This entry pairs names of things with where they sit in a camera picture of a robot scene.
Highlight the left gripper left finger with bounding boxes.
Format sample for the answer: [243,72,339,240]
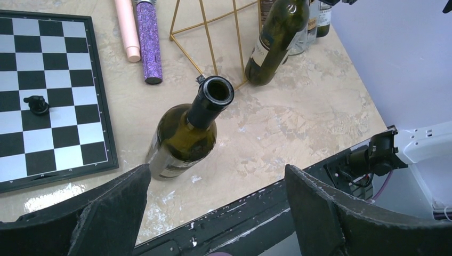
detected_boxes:
[1,164,151,255]

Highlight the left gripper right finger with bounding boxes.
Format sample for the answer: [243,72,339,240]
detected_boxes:
[285,165,451,255]

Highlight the clear glass bottle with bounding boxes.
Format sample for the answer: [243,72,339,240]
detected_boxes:
[288,26,311,56]

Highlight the clear square liquor bottle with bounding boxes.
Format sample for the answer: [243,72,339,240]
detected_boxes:
[305,0,320,47]

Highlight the gold wire wine rack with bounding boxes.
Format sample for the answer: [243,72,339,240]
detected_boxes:
[169,1,260,90]

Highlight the dark green bottle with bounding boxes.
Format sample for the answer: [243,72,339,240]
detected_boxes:
[145,75,235,181]
[259,0,275,26]
[245,0,310,85]
[317,2,332,38]

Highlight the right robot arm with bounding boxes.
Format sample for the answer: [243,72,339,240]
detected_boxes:
[345,121,451,203]

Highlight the black chess piece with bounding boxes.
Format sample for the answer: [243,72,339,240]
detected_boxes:
[23,95,50,116]

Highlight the black white chessboard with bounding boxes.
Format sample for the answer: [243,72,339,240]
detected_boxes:
[1,10,119,193]

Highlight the purple glitter microphone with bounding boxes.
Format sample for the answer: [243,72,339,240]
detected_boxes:
[136,1,163,85]

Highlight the pink microphone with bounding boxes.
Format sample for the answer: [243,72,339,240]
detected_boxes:
[114,0,141,62]

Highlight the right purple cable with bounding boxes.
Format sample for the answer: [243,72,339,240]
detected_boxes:
[367,170,393,204]

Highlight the black table front rail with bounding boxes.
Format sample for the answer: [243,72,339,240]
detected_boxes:
[132,134,393,256]

